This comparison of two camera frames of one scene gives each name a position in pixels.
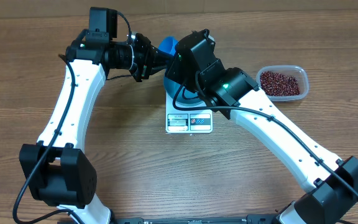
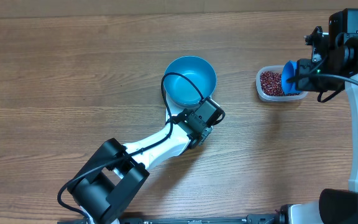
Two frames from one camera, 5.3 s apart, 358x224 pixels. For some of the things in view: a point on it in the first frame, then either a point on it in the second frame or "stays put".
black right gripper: [176, 73] → [306, 86]
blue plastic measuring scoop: [168, 45] → [289, 71]
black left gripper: [150, 56] → [206, 135]
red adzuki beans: [276, 84] stays put
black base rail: [248, 219] stays put
